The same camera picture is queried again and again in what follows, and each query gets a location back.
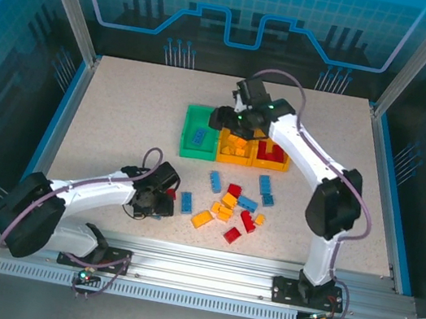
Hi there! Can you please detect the long red lego brick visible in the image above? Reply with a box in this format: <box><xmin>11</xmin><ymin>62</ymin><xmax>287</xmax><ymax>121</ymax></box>
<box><xmin>237</xmin><ymin>209</ymin><xmax>259</xmax><ymax>235</ymax></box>
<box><xmin>256</xmin><ymin>141</ymin><xmax>271</xmax><ymax>162</ymax></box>

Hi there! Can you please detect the green plastic bin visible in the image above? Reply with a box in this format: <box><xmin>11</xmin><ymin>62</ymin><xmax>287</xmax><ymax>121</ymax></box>
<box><xmin>177</xmin><ymin>103</ymin><xmax>225</xmax><ymax>164</ymax></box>

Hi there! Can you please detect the long yellow lego brick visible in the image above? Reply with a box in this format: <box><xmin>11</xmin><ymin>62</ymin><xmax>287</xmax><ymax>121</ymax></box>
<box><xmin>189</xmin><ymin>208</ymin><xmax>216</xmax><ymax>233</ymax></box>

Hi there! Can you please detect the yellow plastic bin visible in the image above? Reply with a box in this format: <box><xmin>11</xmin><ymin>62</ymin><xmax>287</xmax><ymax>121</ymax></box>
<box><xmin>214</xmin><ymin>125</ymin><xmax>260</xmax><ymax>169</ymax></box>

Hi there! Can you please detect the orange-yellow plastic bin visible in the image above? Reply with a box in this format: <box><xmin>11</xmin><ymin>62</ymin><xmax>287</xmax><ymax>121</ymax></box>
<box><xmin>250</xmin><ymin>129</ymin><xmax>295</xmax><ymax>174</ymax></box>

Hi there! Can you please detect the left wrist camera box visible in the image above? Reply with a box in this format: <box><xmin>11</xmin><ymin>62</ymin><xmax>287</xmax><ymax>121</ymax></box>
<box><xmin>148</xmin><ymin>159</ymin><xmax>185</xmax><ymax>199</ymax></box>

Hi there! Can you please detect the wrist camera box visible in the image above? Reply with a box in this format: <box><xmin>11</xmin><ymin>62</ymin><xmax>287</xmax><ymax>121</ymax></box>
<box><xmin>148</xmin><ymin>159</ymin><xmax>185</xmax><ymax>199</ymax></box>
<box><xmin>231</xmin><ymin>75</ymin><xmax>274</xmax><ymax>119</ymax></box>

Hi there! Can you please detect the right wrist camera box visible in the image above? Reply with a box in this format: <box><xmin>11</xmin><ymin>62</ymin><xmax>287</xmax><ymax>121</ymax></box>
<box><xmin>231</xmin><ymin>75</ymin><xmax>274</xmax><ymax>119</ymax></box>

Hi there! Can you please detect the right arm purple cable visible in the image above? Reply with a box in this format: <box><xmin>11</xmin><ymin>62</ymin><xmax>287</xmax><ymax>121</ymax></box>
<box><xmin>208</xmin><ymin>65</ymin><xmax>397</xmax><ymax>319</ymax></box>

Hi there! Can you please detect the aluminium frame rail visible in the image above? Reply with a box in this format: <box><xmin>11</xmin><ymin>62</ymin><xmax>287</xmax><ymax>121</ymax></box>
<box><xmin>0</xmin><ymin>212</ymin><xmax>421</xmax><ymax>319</ymax></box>

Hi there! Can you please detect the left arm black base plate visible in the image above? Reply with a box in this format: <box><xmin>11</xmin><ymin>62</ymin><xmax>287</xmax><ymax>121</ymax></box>
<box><xmin>56</xmin><ymin>238</ymin><xmax>135</xmax><ymax>277</ymax></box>

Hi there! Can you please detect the slotted grey cable duct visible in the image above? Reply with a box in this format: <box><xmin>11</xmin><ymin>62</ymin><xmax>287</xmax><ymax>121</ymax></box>
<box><xmin>0</xmin><ymin>258</ymin><xmax>301</xmax><ymax>319</ymax></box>

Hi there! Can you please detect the blue-edged aluminium side rail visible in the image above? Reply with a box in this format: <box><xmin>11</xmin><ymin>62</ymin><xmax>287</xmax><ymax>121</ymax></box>
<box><xmin>339</xmin><ymin>104</ymin><xmax>426</xmax><ymax>298</ymax></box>
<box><xmin>16</xmin><ymin>48</ymin><xmax>102</xmax><ymax>197</ymax></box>

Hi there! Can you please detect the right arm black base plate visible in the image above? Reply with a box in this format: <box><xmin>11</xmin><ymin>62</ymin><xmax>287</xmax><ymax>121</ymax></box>
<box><xmin>269</xmin><ymin>273</ymin><xmax>348</xmax><ymax>316</ymax></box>

